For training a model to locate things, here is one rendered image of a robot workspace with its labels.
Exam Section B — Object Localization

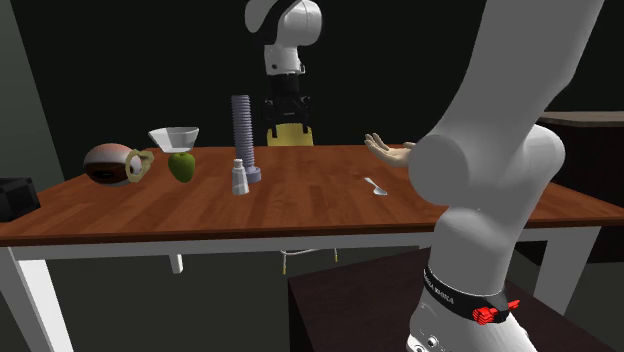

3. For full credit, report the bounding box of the green apple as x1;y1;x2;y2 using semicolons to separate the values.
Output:
167;151;197;184

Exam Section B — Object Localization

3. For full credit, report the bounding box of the white bowl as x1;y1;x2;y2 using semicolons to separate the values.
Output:
147;126;201;154

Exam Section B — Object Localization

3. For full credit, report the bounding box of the white spoon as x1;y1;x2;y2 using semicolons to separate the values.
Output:
363;176;389;198

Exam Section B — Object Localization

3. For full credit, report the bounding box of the white salt shaker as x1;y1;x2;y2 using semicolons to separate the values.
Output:
230;158;251;197

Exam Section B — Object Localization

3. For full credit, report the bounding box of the wooden table with white legs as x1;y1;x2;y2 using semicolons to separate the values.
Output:
0;144;624;352

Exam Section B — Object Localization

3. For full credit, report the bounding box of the yellow chair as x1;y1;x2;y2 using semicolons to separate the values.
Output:
265;123;339;276

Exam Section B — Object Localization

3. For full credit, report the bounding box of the dark robot stand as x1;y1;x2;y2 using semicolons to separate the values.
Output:
287;247;608;352

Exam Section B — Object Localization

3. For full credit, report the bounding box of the black box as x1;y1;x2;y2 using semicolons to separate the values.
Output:
0;176;42;224

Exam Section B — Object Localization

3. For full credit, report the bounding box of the skin-coloured hand figure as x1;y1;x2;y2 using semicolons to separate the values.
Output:
363;132;418;169

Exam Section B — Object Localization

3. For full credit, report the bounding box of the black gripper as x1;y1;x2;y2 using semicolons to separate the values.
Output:
262;72;313;139

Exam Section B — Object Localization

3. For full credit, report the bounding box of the brown and white round jug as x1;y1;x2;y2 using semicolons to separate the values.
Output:
82;142;156;188

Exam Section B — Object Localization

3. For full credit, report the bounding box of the lilac ribbed column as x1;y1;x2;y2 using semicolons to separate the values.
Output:
230;93;263;185

